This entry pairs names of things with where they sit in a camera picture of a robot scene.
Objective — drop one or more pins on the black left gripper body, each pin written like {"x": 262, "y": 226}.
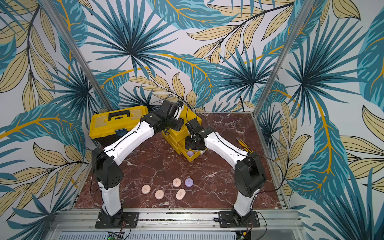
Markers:
{"x": 175, "y": 123}

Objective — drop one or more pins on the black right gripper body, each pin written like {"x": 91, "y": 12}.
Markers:
{"x": 195, "y": 142}

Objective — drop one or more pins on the yellow drawer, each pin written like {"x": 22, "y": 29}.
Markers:
{"x": 196, "y": 155}

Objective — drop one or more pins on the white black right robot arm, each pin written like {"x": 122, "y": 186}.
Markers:
{"x": 250, "y": 175}

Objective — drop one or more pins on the yellow plastic drawer cabinet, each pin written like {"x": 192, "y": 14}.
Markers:
{"x": 177, "y": 139}

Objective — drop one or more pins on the pink round earphone case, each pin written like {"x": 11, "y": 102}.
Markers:
{"x": 177, "y": 182}
{"x": 146, "y": 189}
{"x": 159, "y": 194}

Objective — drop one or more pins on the yellow black utility knife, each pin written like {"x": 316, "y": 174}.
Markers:
{"x": 245, "y": 147}

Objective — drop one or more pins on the pink oval earphone case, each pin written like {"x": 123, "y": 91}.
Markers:
{"x": 180, "y": 194}

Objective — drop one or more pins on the yellow black plastic toolbox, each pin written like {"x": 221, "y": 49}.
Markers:
{"x": 108, "y": 127}

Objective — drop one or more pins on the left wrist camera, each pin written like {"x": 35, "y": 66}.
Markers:
{"x": 173, "y": 110}

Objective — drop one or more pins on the left aluminium frame post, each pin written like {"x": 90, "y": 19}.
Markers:
{"x": 73, "y": 47}

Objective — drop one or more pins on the aluminium frame post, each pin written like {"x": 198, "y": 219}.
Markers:
{"x": 73, "y": 47}
{"x": 298, "y": 23}

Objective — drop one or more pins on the right aluminium frame post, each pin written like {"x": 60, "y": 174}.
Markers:
{"x": 298, "y": 23}

